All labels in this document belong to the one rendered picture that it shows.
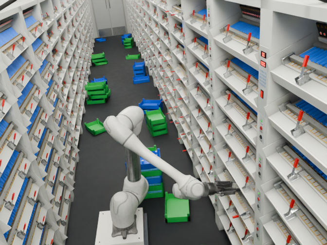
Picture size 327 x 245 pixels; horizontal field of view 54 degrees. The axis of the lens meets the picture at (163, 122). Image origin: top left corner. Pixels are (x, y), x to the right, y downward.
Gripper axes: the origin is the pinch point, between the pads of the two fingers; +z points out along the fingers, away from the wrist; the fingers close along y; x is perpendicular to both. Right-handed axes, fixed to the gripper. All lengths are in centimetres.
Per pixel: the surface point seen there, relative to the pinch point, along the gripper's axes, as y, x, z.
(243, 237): -16.9, 24.5, 0.1
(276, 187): -45, -33, -4
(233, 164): 6.7, -12.2, -2.8
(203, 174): 78, 44, 2
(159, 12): 238, -75, -20
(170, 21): 168, -75, -19
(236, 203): -5.3, 8.1, -2.4
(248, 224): -23.5, 7.9, -2.0
